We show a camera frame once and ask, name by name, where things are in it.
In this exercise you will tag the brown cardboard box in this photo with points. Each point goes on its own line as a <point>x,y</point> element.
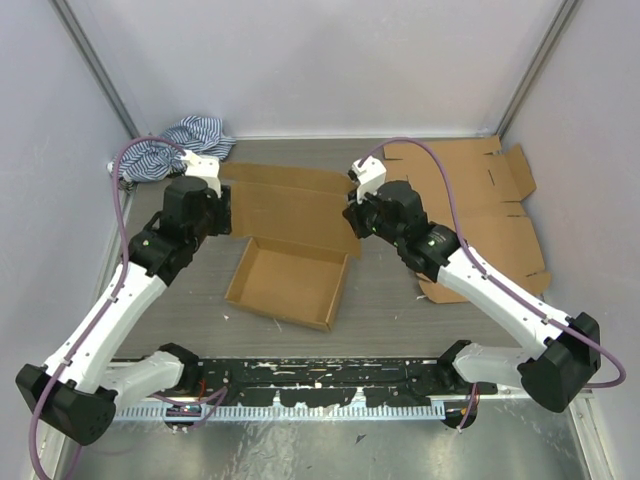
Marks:
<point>296,262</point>

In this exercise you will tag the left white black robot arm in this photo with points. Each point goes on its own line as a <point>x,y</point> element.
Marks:
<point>74,391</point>

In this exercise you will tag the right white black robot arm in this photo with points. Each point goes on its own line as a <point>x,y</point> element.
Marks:
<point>556,354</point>

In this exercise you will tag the slotted grey cable duct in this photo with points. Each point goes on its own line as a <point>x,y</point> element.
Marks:
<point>357,410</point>

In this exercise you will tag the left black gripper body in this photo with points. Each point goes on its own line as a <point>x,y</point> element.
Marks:
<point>219,220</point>

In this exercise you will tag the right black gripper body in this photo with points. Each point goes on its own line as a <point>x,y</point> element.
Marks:
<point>368,219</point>

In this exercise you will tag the blue striped crumpled cloth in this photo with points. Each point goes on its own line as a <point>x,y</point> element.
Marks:
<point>153,160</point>

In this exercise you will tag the stacked brown cardboard blanks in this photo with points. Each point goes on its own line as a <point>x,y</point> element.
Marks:
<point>489,186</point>

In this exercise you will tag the aluminium frame rail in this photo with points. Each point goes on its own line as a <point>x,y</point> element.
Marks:
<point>549,382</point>

